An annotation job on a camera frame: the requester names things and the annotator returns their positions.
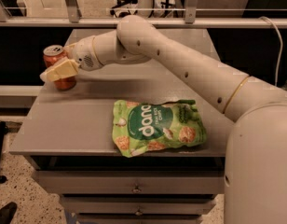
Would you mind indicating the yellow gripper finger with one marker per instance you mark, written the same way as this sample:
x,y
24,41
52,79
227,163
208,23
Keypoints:
x,y
61,69
69,50

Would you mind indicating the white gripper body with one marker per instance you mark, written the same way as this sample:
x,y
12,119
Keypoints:
x,y
85,54

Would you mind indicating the red coca-cola can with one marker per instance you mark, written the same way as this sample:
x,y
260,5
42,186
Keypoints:
x,y
52,54

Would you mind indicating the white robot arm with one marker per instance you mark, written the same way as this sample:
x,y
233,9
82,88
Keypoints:
x,y
256,149

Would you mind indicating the metal railing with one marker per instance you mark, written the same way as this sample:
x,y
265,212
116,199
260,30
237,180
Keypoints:
x,y
187,13

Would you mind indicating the black office chair base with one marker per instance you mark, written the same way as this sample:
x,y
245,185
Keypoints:
x,y
143,8

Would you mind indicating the grey drawer cabinet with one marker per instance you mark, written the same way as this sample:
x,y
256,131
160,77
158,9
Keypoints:
x,y
72,131

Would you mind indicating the green rice chips bag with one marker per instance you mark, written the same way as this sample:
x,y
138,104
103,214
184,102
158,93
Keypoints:
x,y
141,127

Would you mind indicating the top drawer with knob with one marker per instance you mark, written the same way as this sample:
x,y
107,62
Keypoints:
x,y
99,182

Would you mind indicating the drawer with knob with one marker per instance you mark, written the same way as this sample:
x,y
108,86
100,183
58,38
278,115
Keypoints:
x,y
138,205
99,182

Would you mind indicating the middle drawer with knob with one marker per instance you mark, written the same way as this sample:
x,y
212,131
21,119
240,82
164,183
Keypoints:
x,y
138,205

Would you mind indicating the black shoe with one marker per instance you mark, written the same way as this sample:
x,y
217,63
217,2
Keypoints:
x,y
7,213

